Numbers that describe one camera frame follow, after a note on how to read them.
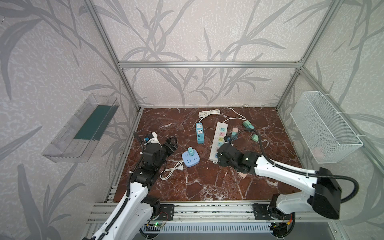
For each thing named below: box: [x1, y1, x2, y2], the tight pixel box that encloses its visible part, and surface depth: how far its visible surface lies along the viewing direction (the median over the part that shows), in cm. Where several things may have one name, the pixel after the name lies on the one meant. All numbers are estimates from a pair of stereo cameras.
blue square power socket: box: [181, 149, 200, 168], surface depth 91 cm
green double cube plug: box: [242, 120, 255, 130], surface depth 110 cm
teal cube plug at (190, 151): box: [187, 147, 195, 157], surface depth 91 cm
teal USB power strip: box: [195, 122, 205, 144], surface depth 104 cm
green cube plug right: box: [252, 134, 259, 142], surface depth 103 cm
